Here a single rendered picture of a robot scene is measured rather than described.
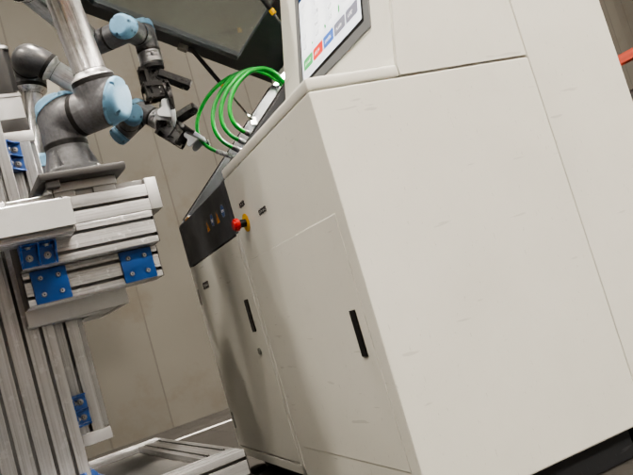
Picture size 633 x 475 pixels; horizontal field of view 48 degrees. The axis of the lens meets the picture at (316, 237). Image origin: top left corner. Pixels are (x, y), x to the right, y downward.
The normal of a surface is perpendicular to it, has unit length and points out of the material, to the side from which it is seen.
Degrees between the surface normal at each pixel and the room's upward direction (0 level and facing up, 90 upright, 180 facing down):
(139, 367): 90
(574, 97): 90
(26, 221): 90
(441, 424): 90
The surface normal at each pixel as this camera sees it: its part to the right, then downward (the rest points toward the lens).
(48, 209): 0.46, -0.21
